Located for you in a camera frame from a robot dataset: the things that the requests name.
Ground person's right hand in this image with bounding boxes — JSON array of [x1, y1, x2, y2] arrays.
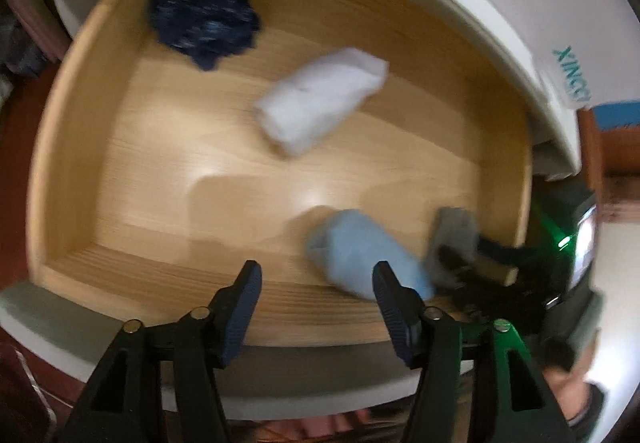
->
[[545, 365, 588, 406]]

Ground wooden bed board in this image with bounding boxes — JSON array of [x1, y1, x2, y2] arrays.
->
[[575, 105, 640, 224]]

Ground dark navy rolled socks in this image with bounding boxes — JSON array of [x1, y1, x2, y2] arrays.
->
[[147, 0, 263, 71]]

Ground wooden drawer with white front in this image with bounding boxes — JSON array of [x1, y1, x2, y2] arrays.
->
[[0, 0, 533, 424]]

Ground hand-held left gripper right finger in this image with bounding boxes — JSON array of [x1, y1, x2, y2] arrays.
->
[[372, 260, 576, 443]]

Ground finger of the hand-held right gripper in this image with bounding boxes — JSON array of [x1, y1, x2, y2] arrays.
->
[[477, 235, 521, 281], [439, 248, 473, 279]]

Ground grey sock roll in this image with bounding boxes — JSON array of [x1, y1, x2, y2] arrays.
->
[[425, 207, 481, 289]]

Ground blue sock roll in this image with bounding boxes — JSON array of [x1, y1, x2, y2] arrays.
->
[[306, 209, 436, 301]]

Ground white sock roll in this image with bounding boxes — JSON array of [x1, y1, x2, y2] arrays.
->
[[254, 47, 390, 158]]

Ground grey plaid blanket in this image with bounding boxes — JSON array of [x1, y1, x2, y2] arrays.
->
[[0, 18, 51, 94]]

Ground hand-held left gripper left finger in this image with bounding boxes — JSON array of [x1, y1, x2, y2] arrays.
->
[[62, 260, 263, 443]]

